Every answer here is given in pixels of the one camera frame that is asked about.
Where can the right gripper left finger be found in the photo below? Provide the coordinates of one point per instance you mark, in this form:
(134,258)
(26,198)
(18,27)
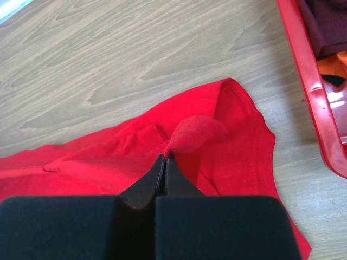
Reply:
(84,227)

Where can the bright red t shirt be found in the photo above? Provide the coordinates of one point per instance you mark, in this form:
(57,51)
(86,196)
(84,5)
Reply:
(219,139)

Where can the dark maroon t shirt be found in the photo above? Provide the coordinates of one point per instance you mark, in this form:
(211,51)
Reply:
(325,22)

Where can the red plastic bin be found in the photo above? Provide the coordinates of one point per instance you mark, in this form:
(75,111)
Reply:
(326,103)

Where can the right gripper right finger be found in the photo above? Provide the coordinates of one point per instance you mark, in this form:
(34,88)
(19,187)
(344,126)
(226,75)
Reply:
(190,225)

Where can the orange t shirt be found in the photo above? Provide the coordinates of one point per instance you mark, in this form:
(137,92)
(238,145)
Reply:
(334,65)

